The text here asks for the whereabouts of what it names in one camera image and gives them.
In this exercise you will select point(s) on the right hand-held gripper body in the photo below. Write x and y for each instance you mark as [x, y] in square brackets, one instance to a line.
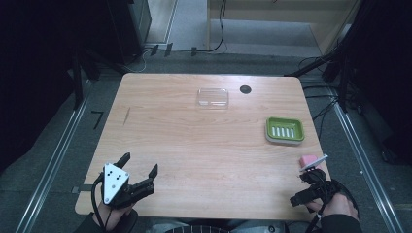
[313, 185]

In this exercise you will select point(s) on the metal floor rail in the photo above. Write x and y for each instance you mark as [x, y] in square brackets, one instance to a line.
[53, 163]
[364, 165]

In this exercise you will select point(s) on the clear plastic box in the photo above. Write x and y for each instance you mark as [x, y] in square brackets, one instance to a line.
[212, 98]

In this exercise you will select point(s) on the pink soap bar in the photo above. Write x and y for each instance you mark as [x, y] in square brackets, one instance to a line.
[307, 160]

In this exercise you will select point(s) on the light wooden shelf unit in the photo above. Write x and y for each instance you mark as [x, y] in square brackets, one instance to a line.
[275, 13]

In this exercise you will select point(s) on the green soap dish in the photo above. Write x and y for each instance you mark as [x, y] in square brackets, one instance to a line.
[285, 130]

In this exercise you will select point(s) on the black cabinet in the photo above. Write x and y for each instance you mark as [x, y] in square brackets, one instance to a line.
[124, 27]

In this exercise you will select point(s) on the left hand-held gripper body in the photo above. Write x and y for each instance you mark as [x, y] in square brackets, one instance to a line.
[114, 183]

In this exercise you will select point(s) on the black metal stand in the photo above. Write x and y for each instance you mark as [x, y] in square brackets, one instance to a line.
[77, 77]
[336, 68]

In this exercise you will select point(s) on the person's left hand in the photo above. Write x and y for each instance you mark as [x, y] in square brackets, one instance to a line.
[111, 216]

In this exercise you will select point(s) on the person's right hand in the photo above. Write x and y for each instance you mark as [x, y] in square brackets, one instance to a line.
[340, 205]

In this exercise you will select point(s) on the black round table grommet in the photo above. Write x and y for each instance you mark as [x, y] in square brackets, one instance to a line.
[245, 89]

